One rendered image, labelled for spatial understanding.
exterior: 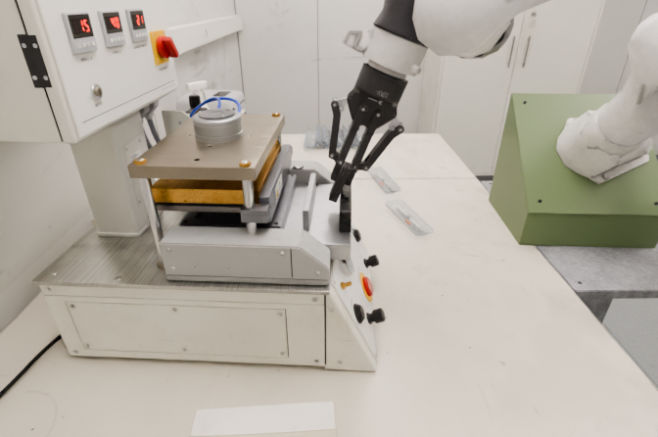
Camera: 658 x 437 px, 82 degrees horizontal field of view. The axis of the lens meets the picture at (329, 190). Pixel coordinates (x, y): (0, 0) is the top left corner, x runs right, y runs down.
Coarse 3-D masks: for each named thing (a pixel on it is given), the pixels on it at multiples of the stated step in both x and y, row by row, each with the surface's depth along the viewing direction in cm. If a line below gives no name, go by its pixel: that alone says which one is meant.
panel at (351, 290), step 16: (352, 224) 89; (352, 240) 83; (352, 256) 78; (368, 256) 92; (336, 272) 63; (352, 272) 73; (368, 272) 85; (336, 288) 60; (352, 288) 69; (352, 304) 65; (368, 304) 75; (352, 320) 62; (368, 336) 67
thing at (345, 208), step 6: (348, 186) 70; (342, 192) 68; (348, 192) 68; (342, 198) 66; (348, 198) 66; (342, 204) 64; (348, 204) 64; (342, 210) 62; (348, 210) 62; (342, 216) 62; (348, 216) 62; (342, 222) 63; (348, 222) 63; (342, 228) 63; (348, 228) 63
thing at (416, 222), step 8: (400, 200) 115; (392, 208) 111; (400, 208) 111; (408, 208) 111; (400, 216) 107; (408, 216) 107; (416, 216) 107; (408, 224) 103; (416, 224) 103; (424, 224) 103; (416, 232) 99
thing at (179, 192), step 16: (272, 160) 68; (160, 192) 59; (176, 192) 58; (192, 192) 58; (208, 192) 58; (224, 192) 58; (240, 192) 58; (256, 192) 58; (160, 208) 60; (176, 208) 60; (192, 208) 60; (208, 208) 59; (224, 208) 59; (240, 208) 59
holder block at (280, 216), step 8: (288, 176) 77; (296, 176) 78; (288, 184) 74; (296, 184) 78; (288, 192) 71; (280, 200) 68; (288, 200) 68; (280, 208) 66; (288, 208) 68; (192, 216) 63; (200, 216) 65; (208, 216) 66; (216, 216) 66; (224, 216) 63; (232, 216) 63; (240, 216) 63; (280, 216) 63; (184, 224) 61; (192, 224) 61; (200, 224) 61; (208, 224) 61; (216, 224) 61; (224, 224) 61; (232, 224) 61; (240, 224) 61; (264, 224) 61; (272, 224) 61; (280, 224) 61
